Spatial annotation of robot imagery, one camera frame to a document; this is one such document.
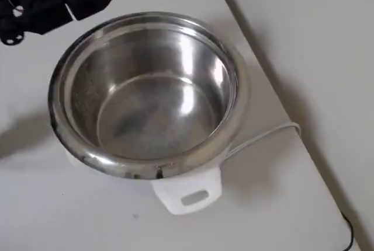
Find white electric rice cooker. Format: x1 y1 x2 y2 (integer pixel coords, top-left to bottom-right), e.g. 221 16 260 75
48 11 252 216

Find white power cord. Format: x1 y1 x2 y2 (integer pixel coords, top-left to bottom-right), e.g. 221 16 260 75
226 121 302 158

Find thin black cable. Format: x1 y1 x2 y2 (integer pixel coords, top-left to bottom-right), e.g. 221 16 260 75
340 211 356 251

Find stainless steel inner pot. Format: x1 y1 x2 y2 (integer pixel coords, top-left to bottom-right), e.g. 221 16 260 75
60 14 239 161

